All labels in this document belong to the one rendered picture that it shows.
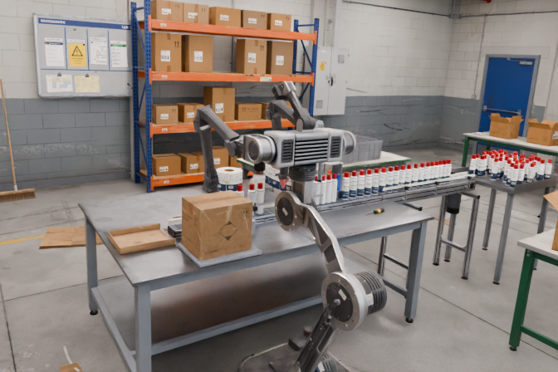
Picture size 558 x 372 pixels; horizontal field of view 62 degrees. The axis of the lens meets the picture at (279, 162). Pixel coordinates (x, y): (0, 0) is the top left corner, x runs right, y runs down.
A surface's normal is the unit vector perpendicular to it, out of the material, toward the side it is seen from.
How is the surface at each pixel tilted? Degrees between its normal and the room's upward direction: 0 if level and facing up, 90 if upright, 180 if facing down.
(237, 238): 90
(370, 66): 90
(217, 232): 90
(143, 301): 90
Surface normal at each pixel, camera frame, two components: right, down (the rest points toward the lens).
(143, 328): 0.55, 0.21
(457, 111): -0.83, 0.08
